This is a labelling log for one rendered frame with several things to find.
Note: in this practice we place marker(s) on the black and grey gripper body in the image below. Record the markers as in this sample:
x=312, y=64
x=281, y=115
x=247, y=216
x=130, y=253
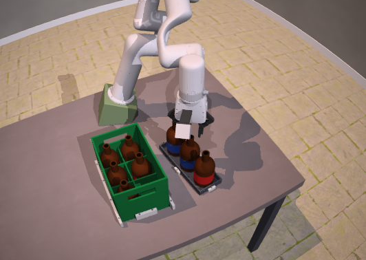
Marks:
x=198, y=109

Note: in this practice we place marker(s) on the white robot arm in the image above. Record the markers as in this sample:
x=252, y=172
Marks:
x=188, y=57

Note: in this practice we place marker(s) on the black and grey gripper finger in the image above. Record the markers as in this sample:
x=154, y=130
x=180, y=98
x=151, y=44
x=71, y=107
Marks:
x=202, y=125
x=172, y=116

